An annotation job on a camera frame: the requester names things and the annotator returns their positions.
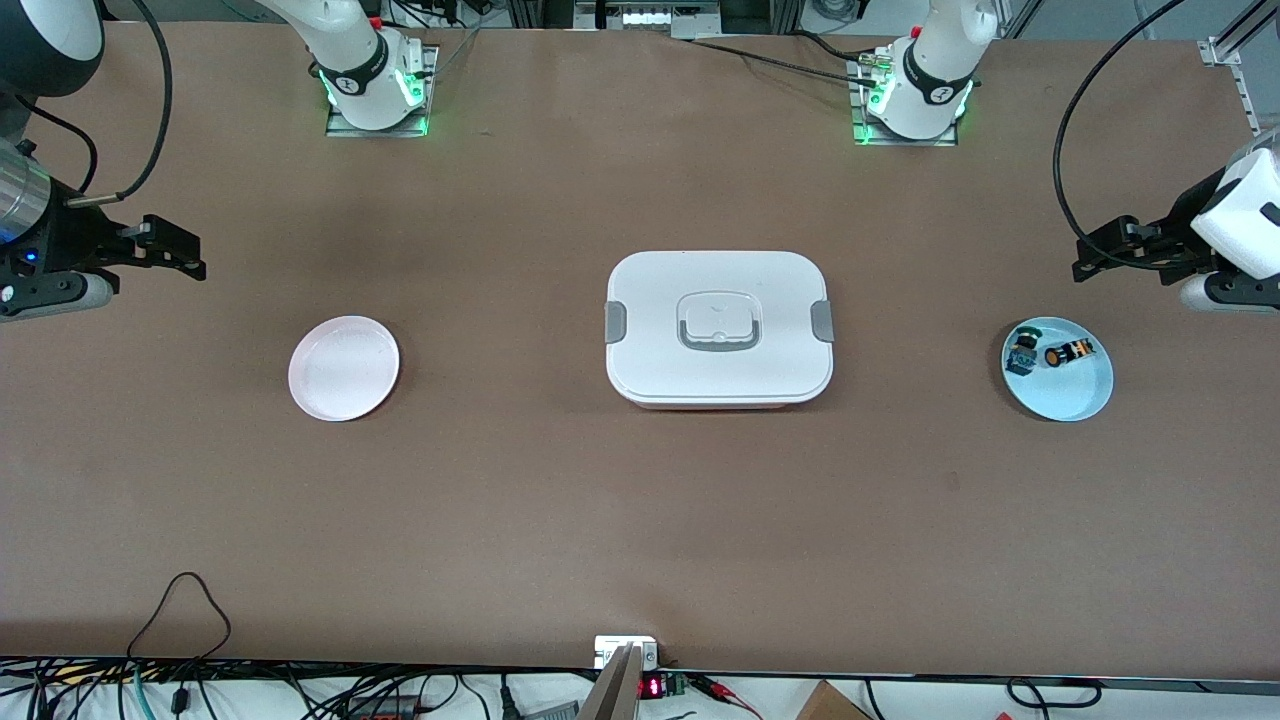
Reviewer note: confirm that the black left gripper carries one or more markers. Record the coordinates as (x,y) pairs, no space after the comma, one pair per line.
(1172,246)

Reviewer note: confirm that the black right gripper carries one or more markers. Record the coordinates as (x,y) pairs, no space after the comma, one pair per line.
(62,248)

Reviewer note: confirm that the orange push-button switch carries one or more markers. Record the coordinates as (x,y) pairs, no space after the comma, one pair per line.
(1068,354)

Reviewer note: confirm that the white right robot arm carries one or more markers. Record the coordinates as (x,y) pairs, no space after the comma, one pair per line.
(350,60)

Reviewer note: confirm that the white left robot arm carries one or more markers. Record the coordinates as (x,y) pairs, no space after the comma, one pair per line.
(930,90)

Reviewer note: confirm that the white lidded box grey clips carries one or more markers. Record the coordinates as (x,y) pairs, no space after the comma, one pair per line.
(650,370)

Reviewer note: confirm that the brown cardboard box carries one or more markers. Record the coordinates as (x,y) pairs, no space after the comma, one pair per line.
(830,705)

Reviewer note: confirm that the small white box device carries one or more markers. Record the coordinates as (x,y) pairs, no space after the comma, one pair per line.
(610,650)

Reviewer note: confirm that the light blue round plate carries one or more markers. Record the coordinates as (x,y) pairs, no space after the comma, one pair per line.
(1070,395)

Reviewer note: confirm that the pink round plate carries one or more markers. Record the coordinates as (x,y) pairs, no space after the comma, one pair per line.
(340,370)

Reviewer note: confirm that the white electronics unit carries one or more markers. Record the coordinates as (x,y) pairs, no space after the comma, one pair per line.
(650,18)

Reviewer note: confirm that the red clip lead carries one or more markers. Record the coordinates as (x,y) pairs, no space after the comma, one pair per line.
(725,692)

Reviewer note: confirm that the grey power adapter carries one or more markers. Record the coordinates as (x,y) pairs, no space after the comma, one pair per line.
(555,712)

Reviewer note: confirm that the grey flat bar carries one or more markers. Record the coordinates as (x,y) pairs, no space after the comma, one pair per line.
(612,695)

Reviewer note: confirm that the red digit display module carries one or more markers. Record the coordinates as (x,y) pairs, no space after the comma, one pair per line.
(652,687)

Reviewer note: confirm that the green push-button switch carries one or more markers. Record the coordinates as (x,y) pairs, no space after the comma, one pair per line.
(1022,350)

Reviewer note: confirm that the aluminium frame profile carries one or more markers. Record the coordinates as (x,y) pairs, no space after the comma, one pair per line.
(1232,52)

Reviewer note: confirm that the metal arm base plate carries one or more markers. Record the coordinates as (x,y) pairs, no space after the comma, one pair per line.
(428,70)
(900,142)

